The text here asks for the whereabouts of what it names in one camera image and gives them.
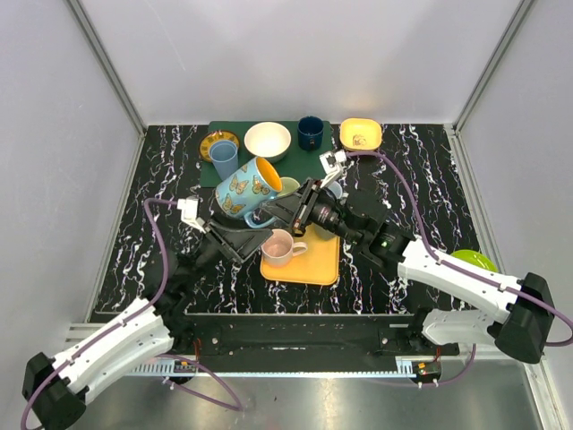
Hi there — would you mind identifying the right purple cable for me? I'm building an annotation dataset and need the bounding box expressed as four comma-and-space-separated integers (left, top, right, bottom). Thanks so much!
344, 150, 573, 389

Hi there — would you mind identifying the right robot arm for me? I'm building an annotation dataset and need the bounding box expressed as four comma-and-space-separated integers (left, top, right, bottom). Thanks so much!
261, 179, 554, 364

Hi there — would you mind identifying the white bowl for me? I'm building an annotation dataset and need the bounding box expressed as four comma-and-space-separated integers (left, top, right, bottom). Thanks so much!
244, 122, 292, 163

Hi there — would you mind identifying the yellow patterned saucer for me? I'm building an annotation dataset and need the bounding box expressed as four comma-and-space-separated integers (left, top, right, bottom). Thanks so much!
199, 130, 240, 163

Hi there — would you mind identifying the lime green plate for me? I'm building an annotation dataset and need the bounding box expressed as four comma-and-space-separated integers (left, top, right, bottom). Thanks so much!
450, 249, 498, 272

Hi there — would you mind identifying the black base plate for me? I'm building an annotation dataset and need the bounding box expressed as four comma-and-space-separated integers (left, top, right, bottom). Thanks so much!
173, 314, 459, 374

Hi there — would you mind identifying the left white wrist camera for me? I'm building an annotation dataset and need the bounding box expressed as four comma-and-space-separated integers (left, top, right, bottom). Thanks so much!
176, 197, 207, 233

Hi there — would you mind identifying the pink mug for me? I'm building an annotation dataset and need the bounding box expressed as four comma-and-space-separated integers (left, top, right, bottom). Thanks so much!
261, 229, 308, 267

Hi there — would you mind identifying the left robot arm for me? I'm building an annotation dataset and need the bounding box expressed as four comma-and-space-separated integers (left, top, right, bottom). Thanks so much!
21, 221, 271, 429

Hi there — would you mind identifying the yellow plastic tray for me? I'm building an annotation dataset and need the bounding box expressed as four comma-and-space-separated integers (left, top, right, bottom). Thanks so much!
260, 224, 340, 286

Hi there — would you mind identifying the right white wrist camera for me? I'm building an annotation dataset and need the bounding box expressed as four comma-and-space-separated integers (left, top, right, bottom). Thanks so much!
319, 150, 347, 188

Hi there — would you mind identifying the pale green mug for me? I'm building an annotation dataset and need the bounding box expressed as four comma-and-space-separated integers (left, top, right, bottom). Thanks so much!
278, 176, 300, 197

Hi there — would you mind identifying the light blue plastic cup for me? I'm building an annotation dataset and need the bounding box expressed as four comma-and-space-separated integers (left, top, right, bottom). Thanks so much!
209, 140, 238, 180

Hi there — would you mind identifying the light blue mug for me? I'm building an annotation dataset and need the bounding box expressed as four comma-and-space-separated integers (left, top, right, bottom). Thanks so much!
328, 181, 348, 204

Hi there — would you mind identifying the navy blue mug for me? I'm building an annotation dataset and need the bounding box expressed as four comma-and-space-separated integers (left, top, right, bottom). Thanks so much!
297, 116, 324, 151

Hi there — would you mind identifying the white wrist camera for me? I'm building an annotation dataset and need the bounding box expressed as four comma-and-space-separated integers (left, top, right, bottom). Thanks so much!
319, 150, 347, 188
176, 197, 207, 233

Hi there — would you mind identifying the yellow square bowl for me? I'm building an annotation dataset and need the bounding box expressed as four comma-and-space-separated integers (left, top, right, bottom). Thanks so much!
339, 118, 383, 151

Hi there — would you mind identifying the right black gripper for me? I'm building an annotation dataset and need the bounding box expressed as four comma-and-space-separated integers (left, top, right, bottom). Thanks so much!
260, 177, 363, 245

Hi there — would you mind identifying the grey white-inside mug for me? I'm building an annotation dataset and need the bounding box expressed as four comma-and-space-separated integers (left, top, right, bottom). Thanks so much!
313, 224, 337, 241

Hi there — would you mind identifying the blue butterfly mug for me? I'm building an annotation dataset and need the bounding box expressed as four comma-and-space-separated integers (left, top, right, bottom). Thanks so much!
215, 157, 283, 228

